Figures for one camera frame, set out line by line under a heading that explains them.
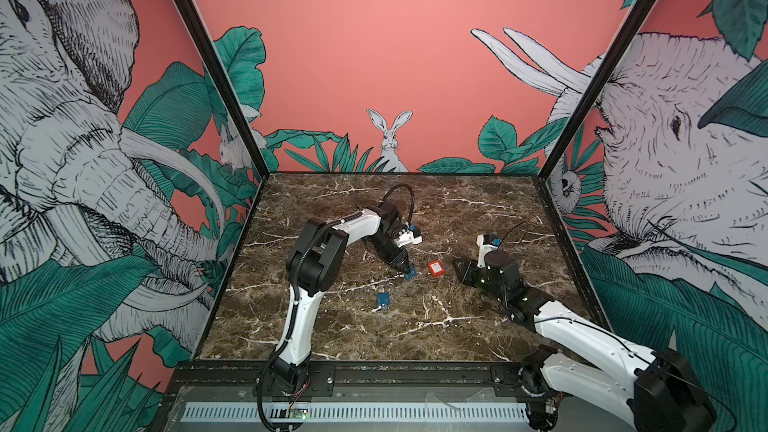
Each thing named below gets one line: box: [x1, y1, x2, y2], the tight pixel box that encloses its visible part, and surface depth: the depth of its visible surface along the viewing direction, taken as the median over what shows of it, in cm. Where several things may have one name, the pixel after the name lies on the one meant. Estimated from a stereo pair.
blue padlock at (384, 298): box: [377, 292, 391, 306], surface depth 90 cm
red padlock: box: [428, 260, 446, 277], surface depth 95 cm
